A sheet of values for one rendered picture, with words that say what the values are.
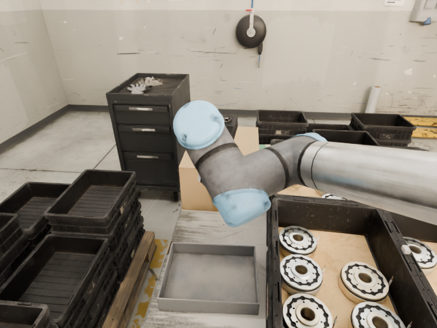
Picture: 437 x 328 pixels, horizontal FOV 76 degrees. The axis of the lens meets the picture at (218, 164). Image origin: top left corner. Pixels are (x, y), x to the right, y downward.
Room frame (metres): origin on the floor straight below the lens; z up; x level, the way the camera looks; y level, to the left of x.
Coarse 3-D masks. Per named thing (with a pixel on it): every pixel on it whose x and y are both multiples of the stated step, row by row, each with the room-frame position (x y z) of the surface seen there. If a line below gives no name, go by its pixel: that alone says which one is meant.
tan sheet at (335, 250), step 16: (320, 240) 0.59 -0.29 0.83; (336, 240) 0.59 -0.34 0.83; (352, 240) 0.59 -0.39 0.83; (320, 256) 0.53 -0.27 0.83; (336, 256) 0.53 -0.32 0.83; (352, 256) 0.53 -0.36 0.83; (368, 256) 0.53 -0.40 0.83; (336, 272) 0.48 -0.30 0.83; (336, 288) 0.43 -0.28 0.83; (336, 304) 0.39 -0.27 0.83; (352, 304) 0.39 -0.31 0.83; (384, 304) 0.39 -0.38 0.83
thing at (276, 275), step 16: (272, 208) 0.61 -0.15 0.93; (368, 208) 0.61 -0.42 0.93; (272, 224) 0.54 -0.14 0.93; (384, 224) 0.54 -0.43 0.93; (272, 240) 0.49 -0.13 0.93; (272, 256) 0.45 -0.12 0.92; (400, 256) 0.44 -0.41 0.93; (272, 272) 0.41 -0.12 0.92; (272, 288) 0.37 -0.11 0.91; (416, 288) 0.36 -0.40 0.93; (432, 304) 0.32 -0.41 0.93; (432, 320) 0.30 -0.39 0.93
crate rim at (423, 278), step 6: (384, 210) 0.60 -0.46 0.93; (390, 216) 0.57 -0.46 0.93; (390, 222) 0.55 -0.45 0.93; (396, 228) 0.53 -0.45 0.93; (396, 234) 0.51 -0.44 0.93; (402, 240) 0.49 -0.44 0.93; (414, 258) 0.43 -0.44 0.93; (414, 264) 0.42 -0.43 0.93; (420, 270) 0.40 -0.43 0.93; (420, 276) 0.39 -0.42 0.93; (426, 282) 0.37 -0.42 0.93; (426, 288) 0.36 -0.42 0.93; (432, 294) 0.34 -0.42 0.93; (432, 300) 0.33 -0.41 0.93
